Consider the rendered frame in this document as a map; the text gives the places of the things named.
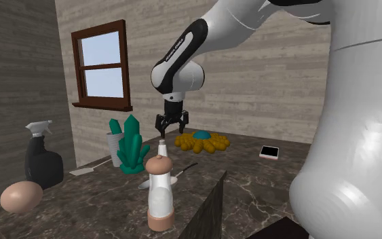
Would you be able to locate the silver spoon with black handle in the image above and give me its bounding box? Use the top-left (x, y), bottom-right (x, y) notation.
top-left (137, 162), bottom-right (199, 190)

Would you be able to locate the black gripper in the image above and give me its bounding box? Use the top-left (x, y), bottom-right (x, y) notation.
top-left (155, 99), bottom-right (190, 139)

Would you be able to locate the clear mill with tan caps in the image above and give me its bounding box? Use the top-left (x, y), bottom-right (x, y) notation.
top-left (145, 154), bottom-right (176, 232)

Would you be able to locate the beige egg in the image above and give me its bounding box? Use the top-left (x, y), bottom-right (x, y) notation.
top-left (0, 180), bottom-right (44, 214)

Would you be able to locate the white spatula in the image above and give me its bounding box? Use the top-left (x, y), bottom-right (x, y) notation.
top-left (69, 158), bottom-right (113, 177)

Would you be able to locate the green crystal cluster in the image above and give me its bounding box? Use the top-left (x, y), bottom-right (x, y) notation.
top-left (117, 114), bottom-right (151, 175)

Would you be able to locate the white phone with black screen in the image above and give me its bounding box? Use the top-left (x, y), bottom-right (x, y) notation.
top-left (259, 145), bottom-right (280, 161)

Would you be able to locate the grey ribbed cup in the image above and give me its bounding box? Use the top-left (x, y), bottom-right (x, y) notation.
top-left (106, 131), bottom-right (126, 168)

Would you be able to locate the brown framed window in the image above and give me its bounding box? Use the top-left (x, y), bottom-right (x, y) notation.
top-left (71, 19), bottom-right (134, 112)

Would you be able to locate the yellow flower with teal centre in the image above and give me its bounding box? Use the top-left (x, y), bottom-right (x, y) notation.
top-left (174, 130), bottom-right (231, 155)

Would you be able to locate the dark robot stand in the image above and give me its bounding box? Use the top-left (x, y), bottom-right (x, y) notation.
top-left (245, 217), bottom-right (311, 239)

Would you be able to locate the small white bottle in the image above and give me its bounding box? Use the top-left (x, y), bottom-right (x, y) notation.
top-left (157, 139), bottom-right (169, 158)

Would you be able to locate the black spray bottle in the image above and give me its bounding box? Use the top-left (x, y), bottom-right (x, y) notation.
top-left (24, 119), bottom-right (64, 191)

